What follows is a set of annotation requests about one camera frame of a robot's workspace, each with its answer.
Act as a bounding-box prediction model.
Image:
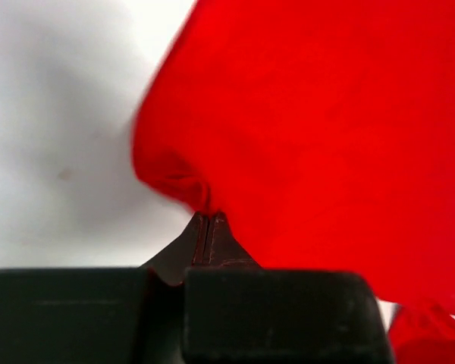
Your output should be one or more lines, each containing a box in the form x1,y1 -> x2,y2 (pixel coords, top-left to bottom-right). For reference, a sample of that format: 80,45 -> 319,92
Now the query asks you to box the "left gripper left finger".
0,214 -> 209,363

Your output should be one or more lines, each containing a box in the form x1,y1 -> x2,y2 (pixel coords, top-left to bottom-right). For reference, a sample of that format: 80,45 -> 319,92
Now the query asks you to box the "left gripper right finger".
181,214 -> 394,363

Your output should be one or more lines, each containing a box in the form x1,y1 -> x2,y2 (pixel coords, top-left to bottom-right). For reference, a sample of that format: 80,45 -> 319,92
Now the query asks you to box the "red t shirt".
132,1 -> 455,363

